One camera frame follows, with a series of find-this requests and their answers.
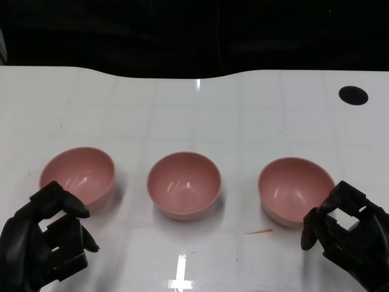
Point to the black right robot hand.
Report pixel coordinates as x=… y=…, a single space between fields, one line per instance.
x=364 y=249

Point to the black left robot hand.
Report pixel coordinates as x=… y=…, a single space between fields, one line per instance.
x=24 y=243

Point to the pink plastic bowl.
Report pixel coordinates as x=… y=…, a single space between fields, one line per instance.
x=291 y=182
x=82 y=170
x=182 y=182

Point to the orange sliver on table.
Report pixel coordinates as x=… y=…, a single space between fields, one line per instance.
x=261 y=231

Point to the black round table grommet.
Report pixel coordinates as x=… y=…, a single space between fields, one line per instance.
x=353 y=95

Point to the grey object at edge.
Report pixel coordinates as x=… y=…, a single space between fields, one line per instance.
x=2 y=48

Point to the black backdrop cloth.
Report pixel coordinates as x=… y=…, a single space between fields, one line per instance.
x=121 y=30

